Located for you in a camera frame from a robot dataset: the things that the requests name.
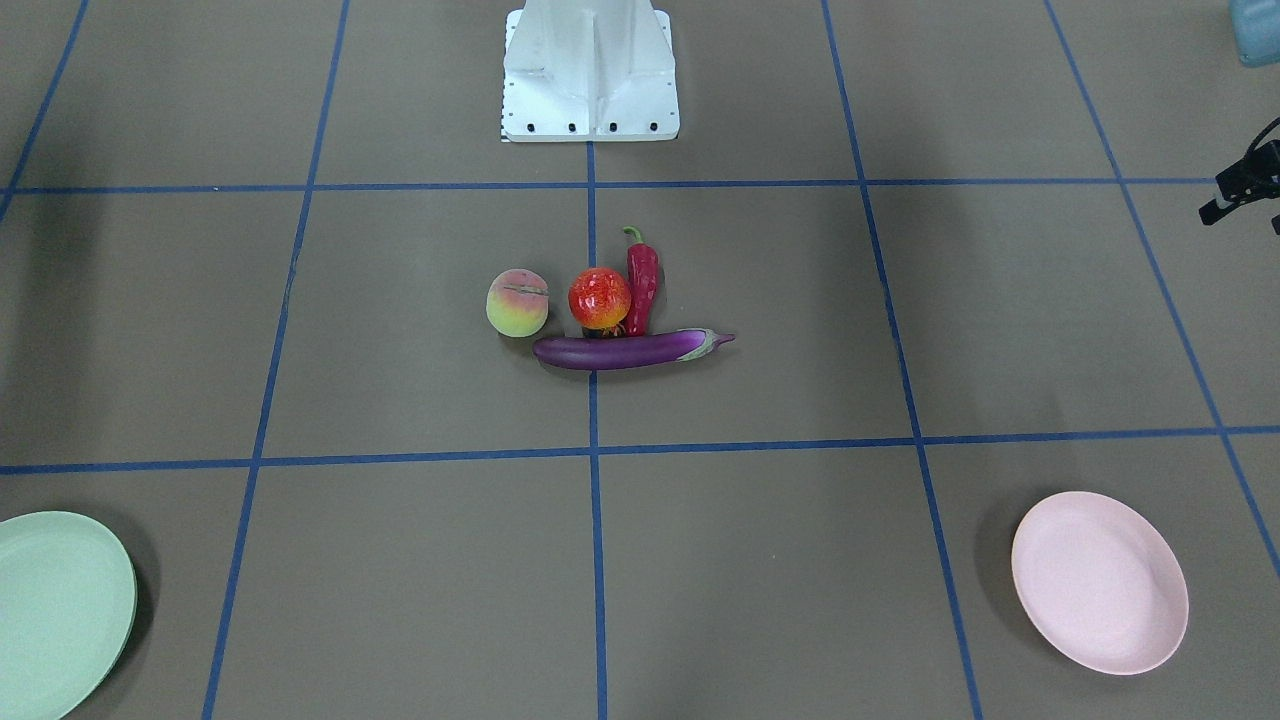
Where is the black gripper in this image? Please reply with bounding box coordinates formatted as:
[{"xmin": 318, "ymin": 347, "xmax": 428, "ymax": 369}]
[{"xmin": 1199, "ymin": 140, "xmax": 1279, "ymax": 225}]

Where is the red chili pepper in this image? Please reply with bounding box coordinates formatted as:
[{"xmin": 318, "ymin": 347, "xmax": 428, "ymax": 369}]
[{"xmin": 622, "ymin": 225, "xmax": 660, "ymax": 337}]

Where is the purple eggplant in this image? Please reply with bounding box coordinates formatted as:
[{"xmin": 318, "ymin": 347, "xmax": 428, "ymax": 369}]
[{"xmin": 532, "ymin": 328, "xmax": 736, "ymax": 372}]

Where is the yellow pink peach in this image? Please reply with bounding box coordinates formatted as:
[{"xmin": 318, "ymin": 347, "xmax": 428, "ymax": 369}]
[{"xmin": 486, "ymin": 269, "xmax": 550, "ymax": 338}]

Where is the pink plate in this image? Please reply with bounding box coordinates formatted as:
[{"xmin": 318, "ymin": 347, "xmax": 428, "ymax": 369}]
[{"xmin": 1010, "ymin": 491, "xmax": 1190, "ymax": 676}]

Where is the red orange apple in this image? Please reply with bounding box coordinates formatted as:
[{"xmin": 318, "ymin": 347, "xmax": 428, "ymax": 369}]
[{"xmin": 567, "ymin": 266, "xmax": 632, "ymax": 332}]

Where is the green plate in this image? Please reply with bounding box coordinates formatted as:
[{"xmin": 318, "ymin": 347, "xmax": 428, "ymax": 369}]
[{"xmin": 1, "ymin": 511, "xmax": 138, "ymax": 719}]

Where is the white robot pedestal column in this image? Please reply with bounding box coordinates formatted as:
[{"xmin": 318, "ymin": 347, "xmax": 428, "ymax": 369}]
[{"xmin": 500, "ymin": 1, "xmax": 681, "ymax": 143}]

